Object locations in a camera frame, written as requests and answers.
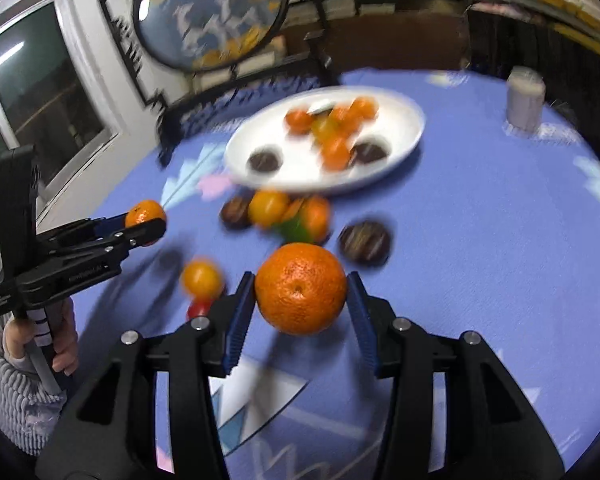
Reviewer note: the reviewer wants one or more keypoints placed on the window with white frame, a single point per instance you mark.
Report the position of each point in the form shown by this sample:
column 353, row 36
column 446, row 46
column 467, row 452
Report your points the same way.
column 40, row 90

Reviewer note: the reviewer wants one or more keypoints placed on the person's left forearm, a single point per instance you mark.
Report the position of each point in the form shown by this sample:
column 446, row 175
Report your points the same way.
column 15, row 410

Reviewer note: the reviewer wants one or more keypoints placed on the mandarin with green leaf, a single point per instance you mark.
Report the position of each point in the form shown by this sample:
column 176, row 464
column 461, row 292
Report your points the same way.
column 316, row 215

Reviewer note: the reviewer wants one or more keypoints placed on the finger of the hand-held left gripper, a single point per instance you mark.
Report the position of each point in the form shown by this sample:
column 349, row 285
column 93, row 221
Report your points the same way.
column 130, row 240
column 90, row 227

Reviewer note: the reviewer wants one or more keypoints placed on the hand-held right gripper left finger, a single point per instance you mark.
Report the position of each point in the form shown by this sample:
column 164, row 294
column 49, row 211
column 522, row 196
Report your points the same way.
column 237, row 325

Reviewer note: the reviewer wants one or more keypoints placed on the small yellowish mandarin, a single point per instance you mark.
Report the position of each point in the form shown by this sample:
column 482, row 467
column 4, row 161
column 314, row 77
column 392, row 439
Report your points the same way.
column 268, row 207
column 201, row 279

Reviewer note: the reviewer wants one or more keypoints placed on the silver drink can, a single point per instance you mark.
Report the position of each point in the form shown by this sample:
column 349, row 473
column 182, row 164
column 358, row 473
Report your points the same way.
column 524, row 100

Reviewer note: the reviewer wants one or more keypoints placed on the person's left hand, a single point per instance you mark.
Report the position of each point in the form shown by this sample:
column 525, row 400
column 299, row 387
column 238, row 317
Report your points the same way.
column 67, row 345

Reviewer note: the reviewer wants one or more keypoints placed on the brown wooden board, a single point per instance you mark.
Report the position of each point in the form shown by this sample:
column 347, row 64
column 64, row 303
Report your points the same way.
column 390, row 40

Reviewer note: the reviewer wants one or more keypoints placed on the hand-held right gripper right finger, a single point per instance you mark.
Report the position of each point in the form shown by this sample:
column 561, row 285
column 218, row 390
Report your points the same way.
column 362, row 325

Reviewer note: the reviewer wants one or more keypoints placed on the large orange mandarin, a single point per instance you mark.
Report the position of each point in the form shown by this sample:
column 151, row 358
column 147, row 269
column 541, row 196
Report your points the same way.
column 300, row 287

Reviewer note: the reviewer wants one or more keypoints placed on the white oval plate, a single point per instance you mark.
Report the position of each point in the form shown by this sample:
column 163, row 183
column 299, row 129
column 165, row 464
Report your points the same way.
column 245, row 145

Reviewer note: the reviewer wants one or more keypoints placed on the small red fruit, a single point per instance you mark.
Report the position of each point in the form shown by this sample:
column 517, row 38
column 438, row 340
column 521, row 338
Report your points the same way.
column 200, row 308

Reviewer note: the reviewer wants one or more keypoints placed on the round deer screen black frame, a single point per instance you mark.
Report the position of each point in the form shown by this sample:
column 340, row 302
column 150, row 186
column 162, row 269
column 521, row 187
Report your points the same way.
column 205, row 20

